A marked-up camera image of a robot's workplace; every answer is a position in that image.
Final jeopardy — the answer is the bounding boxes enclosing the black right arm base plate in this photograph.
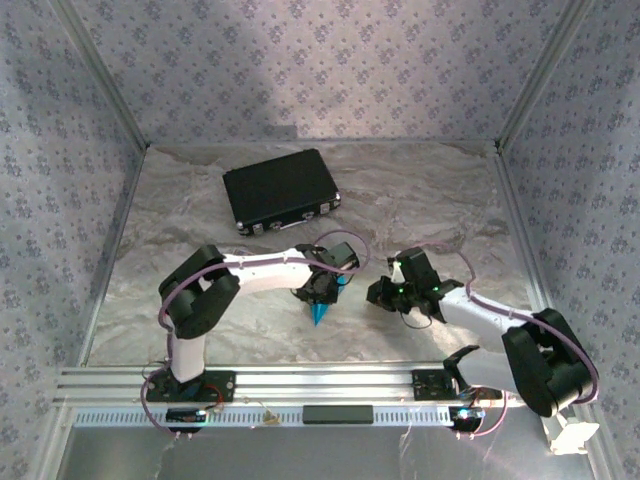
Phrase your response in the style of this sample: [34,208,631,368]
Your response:
[410,368,504,401]

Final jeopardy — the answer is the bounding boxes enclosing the aluminium corner post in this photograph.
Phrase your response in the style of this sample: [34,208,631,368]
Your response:
[49,0,151,151]
[493,0,597,151]

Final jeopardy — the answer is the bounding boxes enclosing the white plastic bracket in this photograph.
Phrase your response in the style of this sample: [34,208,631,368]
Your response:
[539,412,601,456]

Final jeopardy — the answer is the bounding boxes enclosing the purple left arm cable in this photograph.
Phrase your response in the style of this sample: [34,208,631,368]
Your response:
[139,229,371,441]

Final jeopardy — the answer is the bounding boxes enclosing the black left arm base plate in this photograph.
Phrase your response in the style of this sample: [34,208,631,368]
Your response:
[144,369,237,404]

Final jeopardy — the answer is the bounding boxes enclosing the black rectangular block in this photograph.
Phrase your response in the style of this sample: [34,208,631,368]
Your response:
[302,404,375,426]

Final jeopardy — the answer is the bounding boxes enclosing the aluminium mounting rail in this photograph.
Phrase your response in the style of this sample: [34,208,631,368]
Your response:
[52,363,600,407]

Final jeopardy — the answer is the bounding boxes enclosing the blue square paper sheet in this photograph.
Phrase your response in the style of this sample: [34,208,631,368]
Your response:
[308,274,349,328]

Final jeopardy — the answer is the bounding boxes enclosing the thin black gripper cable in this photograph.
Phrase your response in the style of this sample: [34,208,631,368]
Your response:
[399,310,434,331]

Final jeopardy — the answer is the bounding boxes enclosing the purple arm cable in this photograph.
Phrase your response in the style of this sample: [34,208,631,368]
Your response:
[414,241,600,441]
[139,229,371,441]

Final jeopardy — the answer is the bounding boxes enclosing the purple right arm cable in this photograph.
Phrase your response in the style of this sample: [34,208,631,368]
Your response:
[414,241,600,441]

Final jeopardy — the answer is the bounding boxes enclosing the slotted cable duct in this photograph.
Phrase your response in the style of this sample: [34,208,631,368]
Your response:
[72,407,454,427]

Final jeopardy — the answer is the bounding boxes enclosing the black hard case, chrome latches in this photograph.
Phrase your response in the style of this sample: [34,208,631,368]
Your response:
[222,148,343,237]

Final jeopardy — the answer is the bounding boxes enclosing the aluminium side rail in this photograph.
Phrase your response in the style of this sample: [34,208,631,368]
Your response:
[74,145,150,370]
[491,144,551,316]

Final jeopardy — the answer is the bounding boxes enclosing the aluminium back rail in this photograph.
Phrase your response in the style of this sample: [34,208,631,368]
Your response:
[147,138,499,150]

